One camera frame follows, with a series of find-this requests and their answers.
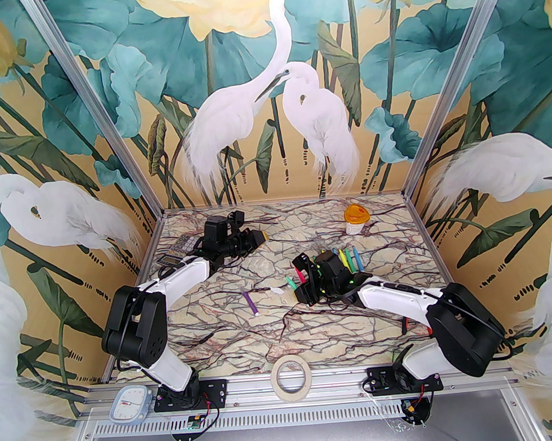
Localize purple marker pen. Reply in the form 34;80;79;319
241;289;261;317

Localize grey desk calculator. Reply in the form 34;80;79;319
157;234;201;269

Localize white jar orange lid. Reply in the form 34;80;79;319
342;203;371;235

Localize masking tape roll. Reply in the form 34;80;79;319
269;353;312;402

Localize vented metal strip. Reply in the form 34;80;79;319
81;394;522;441

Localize pale blue square clock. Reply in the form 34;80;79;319
108;384;154;425

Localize aluminium frame rail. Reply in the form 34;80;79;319
90;213;177;385
406;191;492;359
161;190;409;214

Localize red handled pliers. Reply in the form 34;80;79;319
400;315;432;336

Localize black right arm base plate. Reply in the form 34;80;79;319
366;362;444;397

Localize wide aluminium base rail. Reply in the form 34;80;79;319
83;358;512;419

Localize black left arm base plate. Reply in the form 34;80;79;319
152;377;228;412

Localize aluminium frame post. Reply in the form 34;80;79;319
390;0;530;196
20;0;165;220

